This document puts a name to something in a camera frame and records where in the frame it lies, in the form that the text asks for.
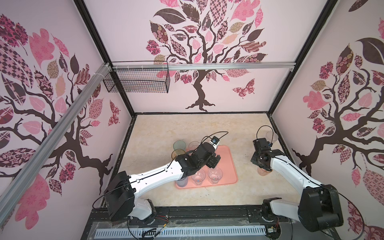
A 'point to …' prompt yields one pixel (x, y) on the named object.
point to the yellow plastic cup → (176, 152)
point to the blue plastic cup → (182, 182)
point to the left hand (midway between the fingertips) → (212, 153)
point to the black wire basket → (138, 76)
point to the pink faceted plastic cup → (263, 172)
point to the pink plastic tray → (224, 173)
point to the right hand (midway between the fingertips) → (258, 159)
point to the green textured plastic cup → (179, 144)
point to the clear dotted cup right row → (269, 134)
